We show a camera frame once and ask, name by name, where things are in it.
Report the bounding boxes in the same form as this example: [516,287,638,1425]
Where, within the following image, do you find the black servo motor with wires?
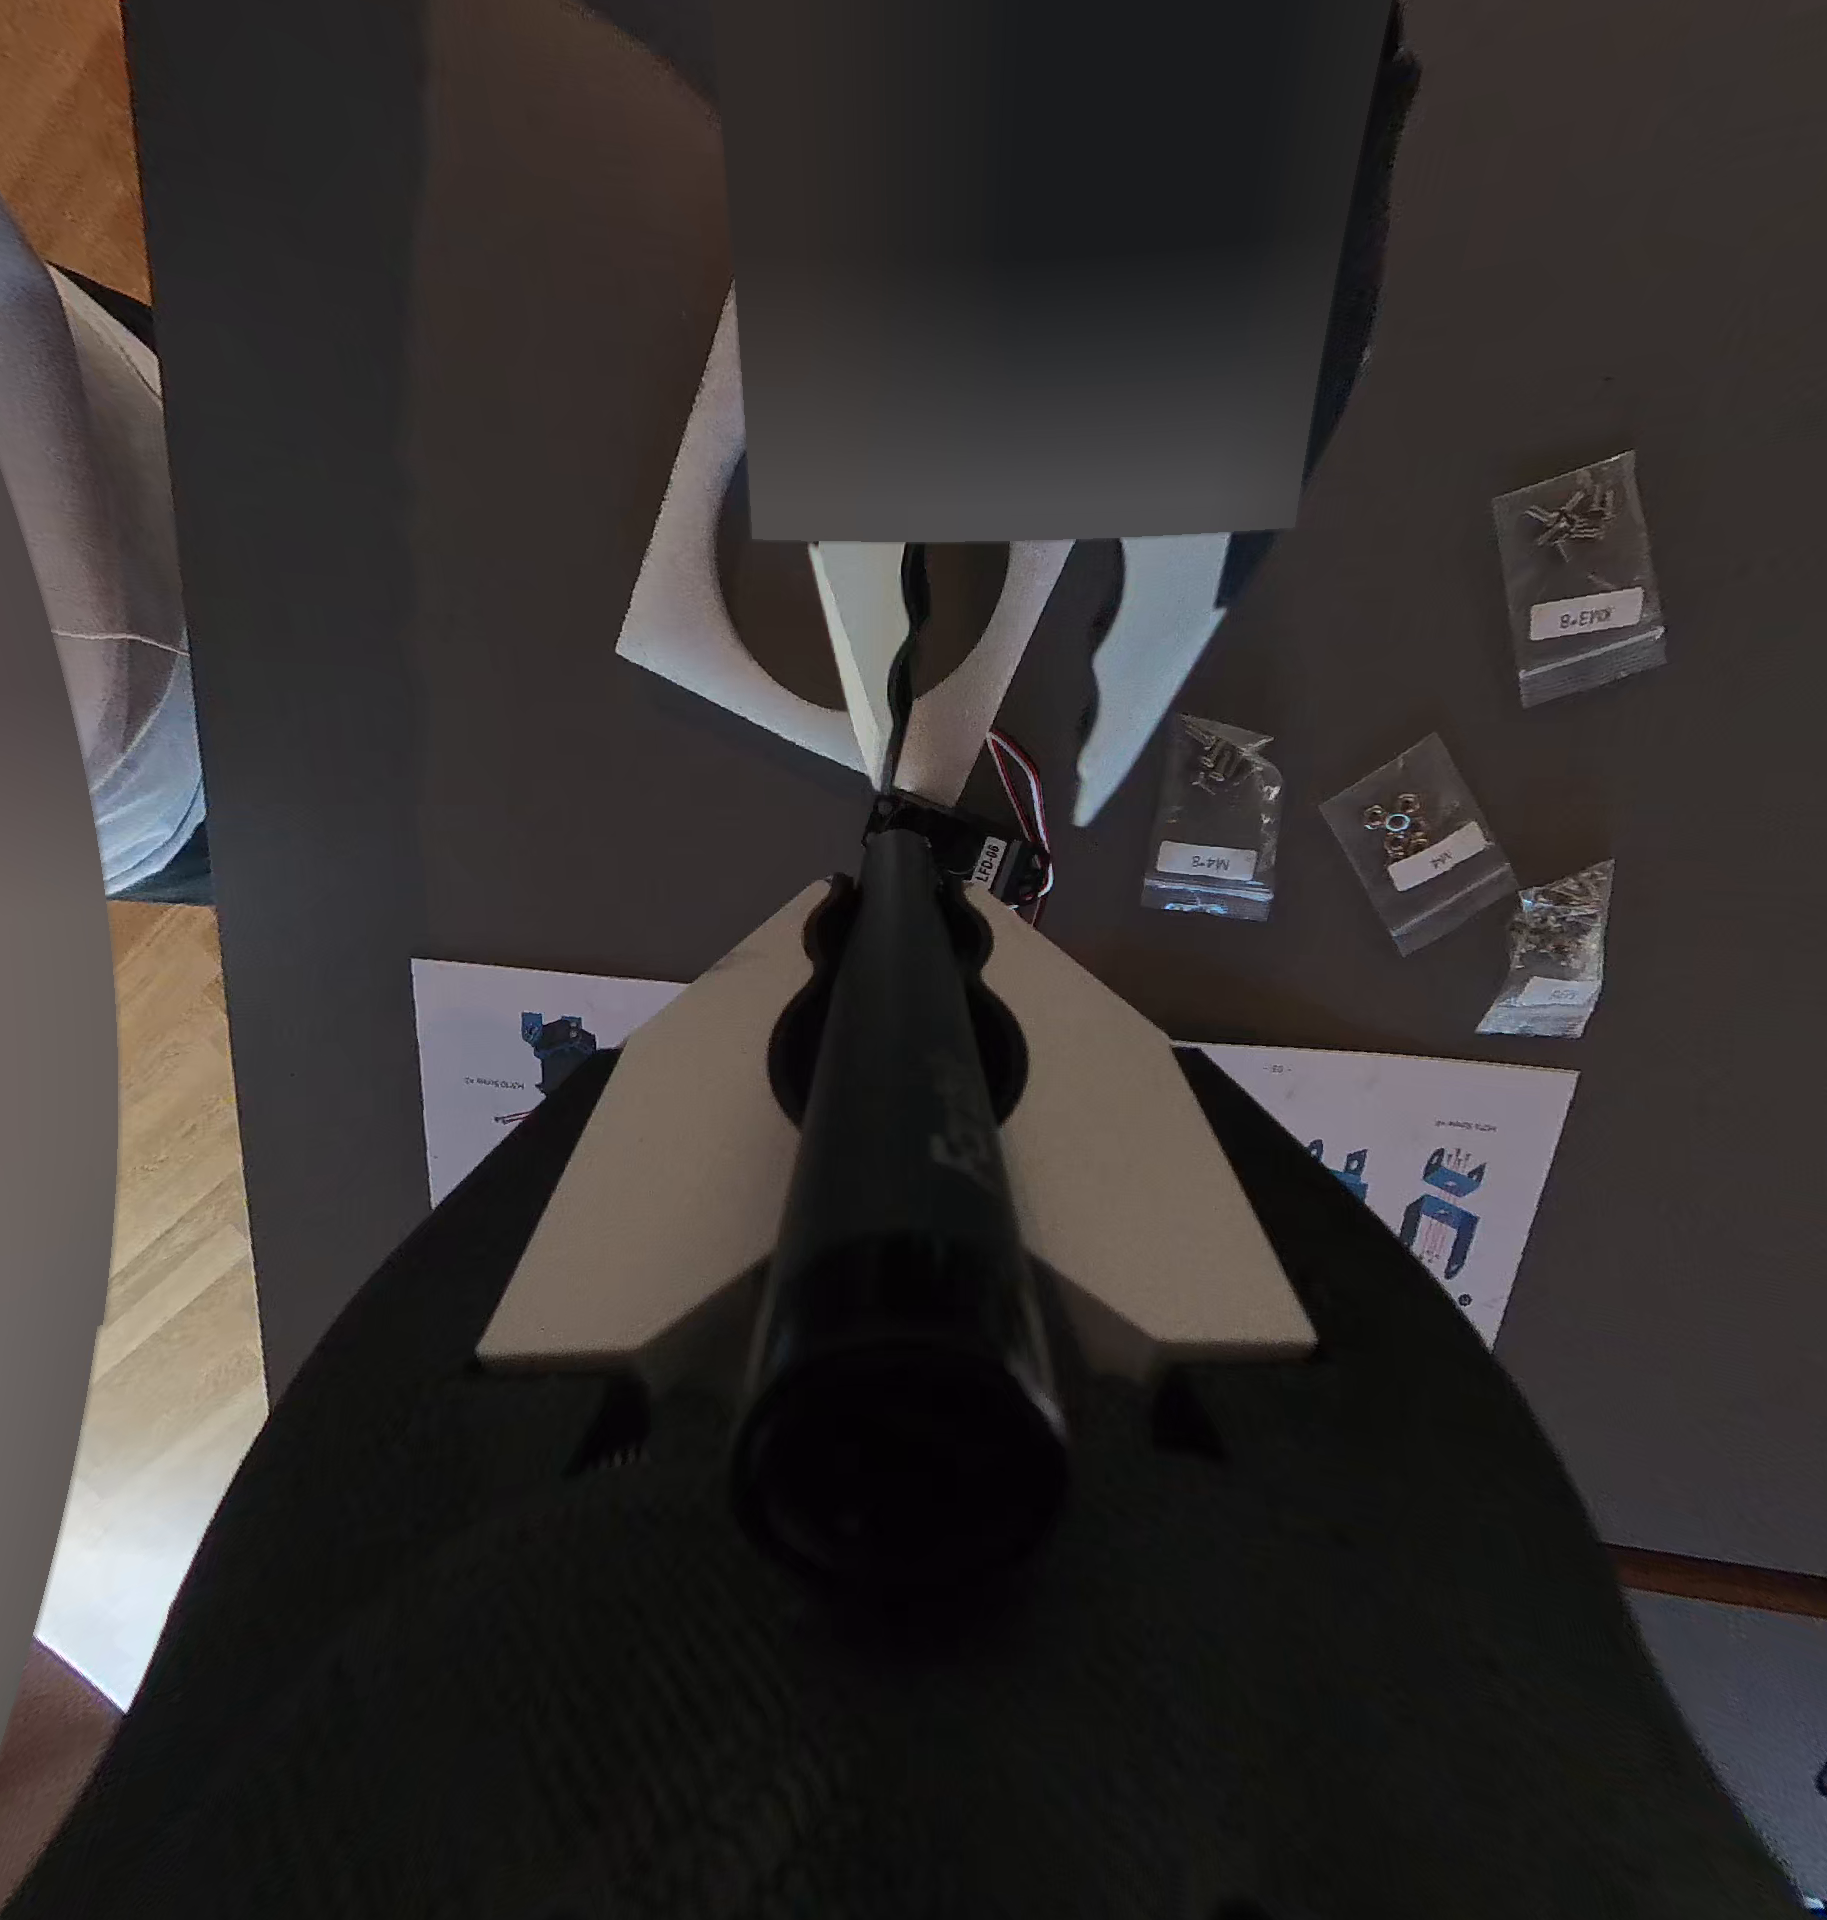
[867,731,1070,914]

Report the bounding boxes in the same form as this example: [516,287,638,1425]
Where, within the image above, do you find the white foam insert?
[618,292,1077,795]

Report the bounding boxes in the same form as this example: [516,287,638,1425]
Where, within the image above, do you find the printed assembly manual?
[410,958,1583,1353]

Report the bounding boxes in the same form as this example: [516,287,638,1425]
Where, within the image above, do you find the dark desk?
[121,0,1827,1622]

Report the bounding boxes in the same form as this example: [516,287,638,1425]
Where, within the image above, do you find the black electric screwdriver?
[732,825,1074,1578]

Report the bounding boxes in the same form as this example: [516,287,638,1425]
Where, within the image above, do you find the group of clear hardware bags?
[1141,451,1668,1040]

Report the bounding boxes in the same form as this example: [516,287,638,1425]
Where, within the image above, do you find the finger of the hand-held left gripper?
[1066,529,1239,832]
[806,541,922,798]

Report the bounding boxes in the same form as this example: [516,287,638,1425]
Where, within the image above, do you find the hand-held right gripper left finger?
[475,880,860,1370]

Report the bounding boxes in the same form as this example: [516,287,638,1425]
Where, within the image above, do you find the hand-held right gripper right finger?
[948,883,1323,1364]

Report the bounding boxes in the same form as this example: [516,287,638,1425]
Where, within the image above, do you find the grey cloth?
[43,261,212,905]

